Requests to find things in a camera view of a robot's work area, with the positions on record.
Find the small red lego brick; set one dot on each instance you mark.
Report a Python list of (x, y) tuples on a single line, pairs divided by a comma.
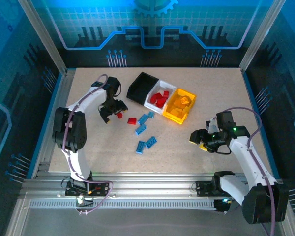
[(119, 115)]

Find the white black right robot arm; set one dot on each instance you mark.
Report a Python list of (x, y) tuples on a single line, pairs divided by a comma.
[(245, 159)]

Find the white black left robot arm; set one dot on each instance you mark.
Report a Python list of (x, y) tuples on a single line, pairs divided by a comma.
[(68, 127)]

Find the red sloped lego brick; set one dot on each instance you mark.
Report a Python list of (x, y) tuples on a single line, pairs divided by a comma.
[(132, 121)]

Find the yellow plastic bin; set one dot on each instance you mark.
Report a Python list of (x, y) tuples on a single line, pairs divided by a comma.
[(177, 119)]

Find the black plastic bin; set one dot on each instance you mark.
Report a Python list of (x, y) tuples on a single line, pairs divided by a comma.
[(140, 86)]

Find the white plastic bin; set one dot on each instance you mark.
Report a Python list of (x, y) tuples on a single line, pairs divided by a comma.
[(167, 84)]

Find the black connector box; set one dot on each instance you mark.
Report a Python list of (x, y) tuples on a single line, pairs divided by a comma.
[(221, 207)]

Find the blue printed side panel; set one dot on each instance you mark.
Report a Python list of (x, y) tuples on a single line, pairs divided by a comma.
[(5, 73), (290, 73)]

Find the blue printed backdrop panel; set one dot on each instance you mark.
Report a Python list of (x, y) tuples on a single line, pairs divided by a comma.
[(150, 14)]

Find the aluminium side rail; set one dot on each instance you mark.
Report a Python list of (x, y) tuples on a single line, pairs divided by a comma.
[(60, 98)]

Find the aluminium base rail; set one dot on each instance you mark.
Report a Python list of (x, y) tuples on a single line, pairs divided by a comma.
[(150, 183)]

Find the aluminium frame post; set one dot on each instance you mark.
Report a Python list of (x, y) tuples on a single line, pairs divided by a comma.
[(260, 37), (44, 37)]

